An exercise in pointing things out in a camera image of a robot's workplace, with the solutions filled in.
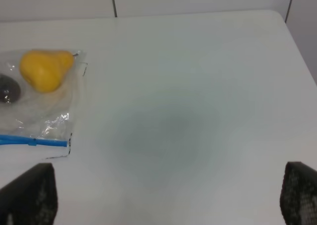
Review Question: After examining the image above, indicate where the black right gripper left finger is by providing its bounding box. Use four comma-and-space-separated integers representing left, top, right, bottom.
0, 163, 58, 225

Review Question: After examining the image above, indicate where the clear zip bag blue zipper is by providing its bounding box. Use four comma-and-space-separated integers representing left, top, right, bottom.
0, 49, 88, 159

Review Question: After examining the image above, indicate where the dark purple eggplant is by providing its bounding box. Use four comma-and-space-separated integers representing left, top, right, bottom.
0, 74, 21, 104

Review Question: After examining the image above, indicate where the yellow pear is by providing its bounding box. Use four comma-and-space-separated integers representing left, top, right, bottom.
19, 50, 75, 93

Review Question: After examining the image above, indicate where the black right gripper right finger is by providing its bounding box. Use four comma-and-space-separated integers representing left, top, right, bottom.
279, 162, 317, 225

